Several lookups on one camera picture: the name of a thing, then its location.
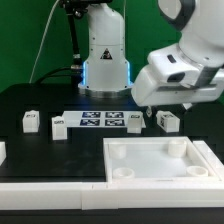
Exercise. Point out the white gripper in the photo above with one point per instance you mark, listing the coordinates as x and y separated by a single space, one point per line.
149 91

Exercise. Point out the white square tabletop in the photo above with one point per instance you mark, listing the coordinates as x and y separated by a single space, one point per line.
141 159

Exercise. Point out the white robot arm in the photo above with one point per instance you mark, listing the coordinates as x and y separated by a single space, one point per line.
200 22

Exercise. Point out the white sheet with tags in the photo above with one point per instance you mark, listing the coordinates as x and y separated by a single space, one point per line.
98 119

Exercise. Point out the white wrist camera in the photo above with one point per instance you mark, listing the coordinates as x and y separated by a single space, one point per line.
169 66

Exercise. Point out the white right fence wall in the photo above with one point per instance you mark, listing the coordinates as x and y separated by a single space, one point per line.
211 158

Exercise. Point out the white fence wall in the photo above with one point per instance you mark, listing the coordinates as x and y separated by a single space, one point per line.
92 196
2 152
211 158

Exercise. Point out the white front fence wall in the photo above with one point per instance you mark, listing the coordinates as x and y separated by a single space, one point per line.
92 196

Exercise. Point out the white left fence wall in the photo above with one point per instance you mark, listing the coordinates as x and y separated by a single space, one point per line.
2 152

